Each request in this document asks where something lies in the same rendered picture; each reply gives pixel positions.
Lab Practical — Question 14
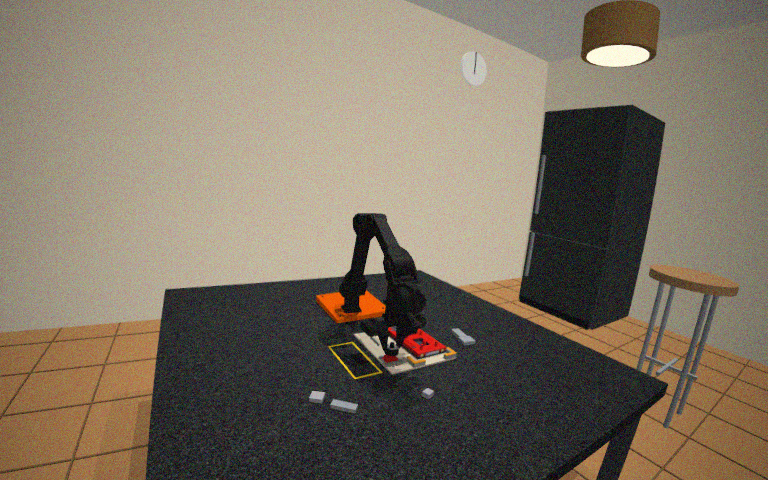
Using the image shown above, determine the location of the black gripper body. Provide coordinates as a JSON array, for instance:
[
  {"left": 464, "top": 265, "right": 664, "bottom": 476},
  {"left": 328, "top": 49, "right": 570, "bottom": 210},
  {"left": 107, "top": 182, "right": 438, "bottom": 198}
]
[{"left": 360, "top": 299, "right": 405, "bottom": 337}]

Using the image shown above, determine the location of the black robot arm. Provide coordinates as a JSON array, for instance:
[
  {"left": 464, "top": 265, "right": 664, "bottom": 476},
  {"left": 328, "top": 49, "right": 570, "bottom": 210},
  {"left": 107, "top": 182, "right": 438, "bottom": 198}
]
[{"left": 339, "top": 213, "right": 426, "bottom": 337}]

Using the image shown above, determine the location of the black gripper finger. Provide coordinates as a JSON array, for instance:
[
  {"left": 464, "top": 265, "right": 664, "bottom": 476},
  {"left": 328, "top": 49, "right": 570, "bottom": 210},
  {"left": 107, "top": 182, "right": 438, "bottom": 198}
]
[
  {"left": 396, "top": 326, "right": 406, "bottom": 349},
  {"left": 378, "top": 333, "right": 391, "bottom": 352}
]

